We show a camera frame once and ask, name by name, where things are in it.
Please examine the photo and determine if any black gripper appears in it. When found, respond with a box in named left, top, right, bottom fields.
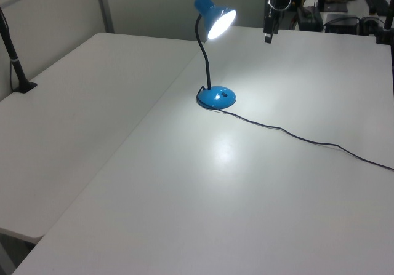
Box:
left=263, top=0, right=287, bottom=44

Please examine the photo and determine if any blue gooseneck desk lamp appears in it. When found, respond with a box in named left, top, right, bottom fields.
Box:
left=193, top=0, right=238, bottom=109

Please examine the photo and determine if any black rectangular box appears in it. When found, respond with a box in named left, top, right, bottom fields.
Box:
left=296, top=6, right=324, bottom=31

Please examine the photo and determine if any black electronics box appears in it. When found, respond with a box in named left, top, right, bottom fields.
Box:
left=323, top=13, right=360, bottom=34

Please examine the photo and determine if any black lamp power cable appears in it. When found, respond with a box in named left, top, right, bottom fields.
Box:
left=196, top=85, right=394, bottom=173

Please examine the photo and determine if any black clamp-mounted camera stand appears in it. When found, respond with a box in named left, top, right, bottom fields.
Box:
left=374, top=0, right=394, bottom=44

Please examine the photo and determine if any grey partition frame post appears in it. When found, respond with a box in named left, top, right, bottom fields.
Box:
left=94, top=0, right=115, bottom=34

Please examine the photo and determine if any black camera stand with base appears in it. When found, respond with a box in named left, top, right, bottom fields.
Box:
left=0, top=6, right=38, bottom=95

